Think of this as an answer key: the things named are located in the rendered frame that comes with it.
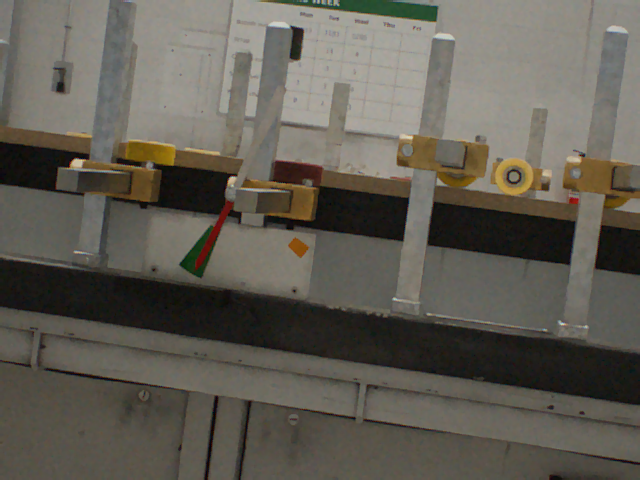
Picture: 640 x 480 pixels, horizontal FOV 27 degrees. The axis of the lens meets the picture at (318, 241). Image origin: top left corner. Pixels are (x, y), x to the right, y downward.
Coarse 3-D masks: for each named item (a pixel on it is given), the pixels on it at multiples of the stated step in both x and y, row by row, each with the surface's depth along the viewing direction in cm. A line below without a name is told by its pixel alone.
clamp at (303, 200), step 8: (232, 184) 205; (248, 184) 205; (256, 184) 205; (264, 184) 204; (272, 184) 204; (280, 184) 204; (288, 184) 204; (296, 192) 204; (304, 192) 204; (312, 192) 203; (296, 200) 204; (304, 200) 204; (312, 200) 204; (232, 208) 207; (296, 208) 204; (304, 208) 204; (312, 208) 204; (288, 216) 204; (296, 216) 204; (304, 216) 204; (312, 216) 205
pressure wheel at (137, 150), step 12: (132, 144) 219; (144, 144) 218; (156, 144) 219; (168, 144) 220; (132, 156) 219; (144, 156) 218; (156, 156) 219; (168, 156) 220; (156, 168) 222; (144, 204) 222
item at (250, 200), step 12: (240, 192) 176; (252, 192) 176; (264, 192) 181; (276, 192) 190; (288, 192) 201; (240, 204) 176; (252, 204) 176; (264, 204) 182; (276, 204) 192; (288, 204) 203
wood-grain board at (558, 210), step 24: (24, 144) 229; (48, 144) 229; (72, 144) 228; (120, 144) 227; (216, 168) 225; (240, 168) 225; (384, 192) 222; (408, 192) 221; (456, 192) 220; (480, 192) 219; (552, 216) 218; (624, 216) 217
